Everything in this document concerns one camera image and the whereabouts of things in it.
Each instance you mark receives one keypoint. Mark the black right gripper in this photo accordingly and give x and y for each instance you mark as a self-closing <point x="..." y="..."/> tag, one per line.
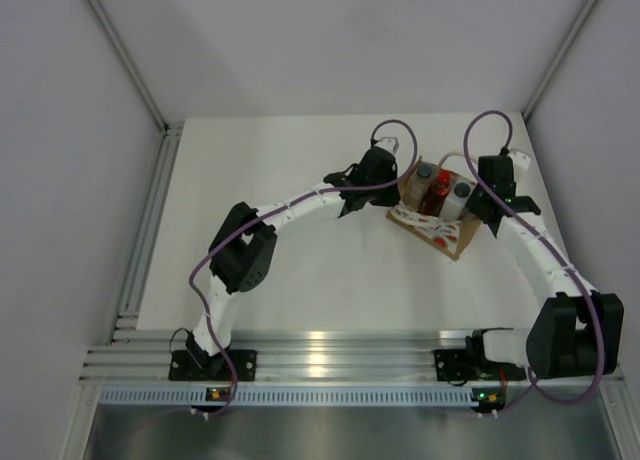
<point x="472" y="205"/>

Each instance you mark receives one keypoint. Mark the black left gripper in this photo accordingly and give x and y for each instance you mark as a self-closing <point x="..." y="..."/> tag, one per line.
<point x="390" y="199"/>

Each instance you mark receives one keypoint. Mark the white bottle grey cap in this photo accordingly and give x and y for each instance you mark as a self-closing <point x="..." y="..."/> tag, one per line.
<point x="455" y="202"/>

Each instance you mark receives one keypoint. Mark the clear bottle grey cap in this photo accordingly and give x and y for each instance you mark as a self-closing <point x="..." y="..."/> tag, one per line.
<point x="418" y="184"/>

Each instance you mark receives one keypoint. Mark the red liquid bottle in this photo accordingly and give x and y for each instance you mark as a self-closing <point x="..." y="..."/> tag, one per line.
<point x="436" y="193"/>

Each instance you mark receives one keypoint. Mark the burlap watermelon canvas bag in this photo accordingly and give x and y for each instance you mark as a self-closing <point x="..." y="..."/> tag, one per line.
<point x="449" y="238"/>

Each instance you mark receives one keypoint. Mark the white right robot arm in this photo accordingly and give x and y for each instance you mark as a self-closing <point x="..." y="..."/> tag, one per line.
<point x="578" y="329"/>

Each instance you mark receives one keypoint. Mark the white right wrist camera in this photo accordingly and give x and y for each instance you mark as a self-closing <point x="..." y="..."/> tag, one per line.
<point x="520" y="161"/>

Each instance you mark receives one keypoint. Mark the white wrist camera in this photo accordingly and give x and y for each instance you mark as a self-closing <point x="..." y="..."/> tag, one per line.
<point x="387" y="143"/>
<point x="520" y="161"/>

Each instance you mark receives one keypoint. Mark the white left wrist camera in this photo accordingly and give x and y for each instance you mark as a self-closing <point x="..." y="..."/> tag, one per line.
<point x="387" y="143"/>

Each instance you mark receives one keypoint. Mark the aluminium frame post right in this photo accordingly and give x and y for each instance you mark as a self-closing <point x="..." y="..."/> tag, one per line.
<point x="576" y="27"/>

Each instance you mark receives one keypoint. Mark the aluminium frame post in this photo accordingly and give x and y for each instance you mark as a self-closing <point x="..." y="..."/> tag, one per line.
<point x="117" y="44"/>
<point x="576" y="27"/>

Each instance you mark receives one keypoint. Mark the aluminium frame post left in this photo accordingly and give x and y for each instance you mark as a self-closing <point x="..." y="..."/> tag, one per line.
<point x="117" y="44"/>

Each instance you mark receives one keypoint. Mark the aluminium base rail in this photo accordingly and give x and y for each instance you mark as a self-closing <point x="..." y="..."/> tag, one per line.
<point x="136" y="356"/>

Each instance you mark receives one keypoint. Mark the slotted grey cable duct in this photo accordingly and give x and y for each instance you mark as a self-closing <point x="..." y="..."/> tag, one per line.
<point x="202" y="396"/>

